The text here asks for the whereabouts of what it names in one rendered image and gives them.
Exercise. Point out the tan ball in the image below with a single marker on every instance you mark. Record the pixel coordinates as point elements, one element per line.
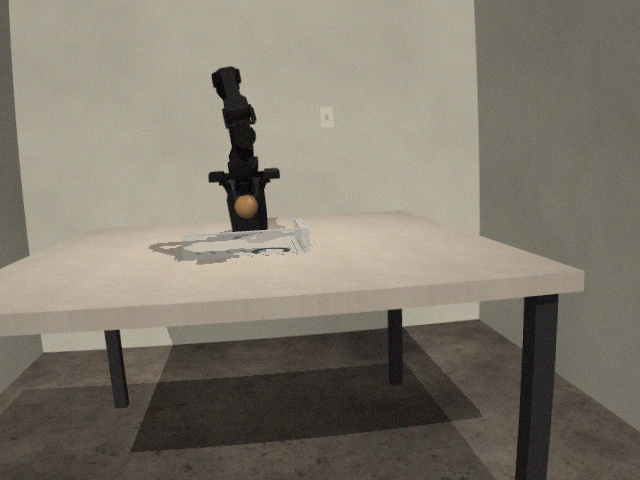
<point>246,206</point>

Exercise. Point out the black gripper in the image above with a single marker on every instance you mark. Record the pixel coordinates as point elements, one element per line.
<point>272,173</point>

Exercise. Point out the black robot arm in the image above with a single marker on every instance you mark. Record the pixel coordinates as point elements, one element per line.
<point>237,109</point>

